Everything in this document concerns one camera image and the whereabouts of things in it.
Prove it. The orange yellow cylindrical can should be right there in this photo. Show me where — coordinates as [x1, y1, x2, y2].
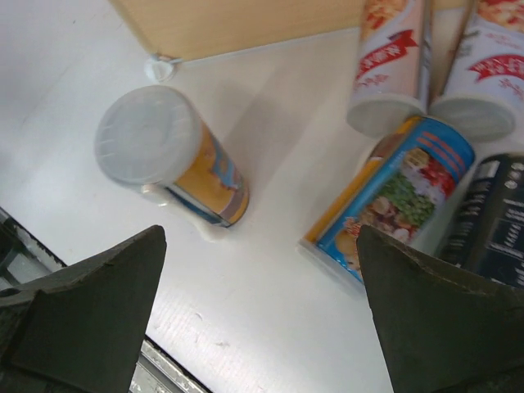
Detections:
[94, 85, 250, 228]

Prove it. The dark navy cylindrical can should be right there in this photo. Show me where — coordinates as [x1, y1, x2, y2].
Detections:
[436, 152, 523, 288]

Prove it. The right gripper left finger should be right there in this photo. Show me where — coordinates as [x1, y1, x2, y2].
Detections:
[1, 225, 167, 392]

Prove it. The left red white can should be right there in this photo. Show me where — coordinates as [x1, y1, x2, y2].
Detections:
[346, 0, 433, 138]

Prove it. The right red white can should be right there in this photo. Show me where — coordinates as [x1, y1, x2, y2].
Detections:
[429, 1, 523, 142]

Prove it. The wooden cube counter box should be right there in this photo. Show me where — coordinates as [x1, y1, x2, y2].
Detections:
[112, 0, 364, 61]

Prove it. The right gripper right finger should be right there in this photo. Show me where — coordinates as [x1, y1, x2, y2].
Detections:
[357, 226, 523, 392]

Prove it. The blue vegetable cylindrical can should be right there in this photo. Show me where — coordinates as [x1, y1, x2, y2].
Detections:
[298, 115, 476, 282]

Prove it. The red white can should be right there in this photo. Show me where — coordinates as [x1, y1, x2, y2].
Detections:
[429, 1, 523, 142]
[346, 0, 433, 138]

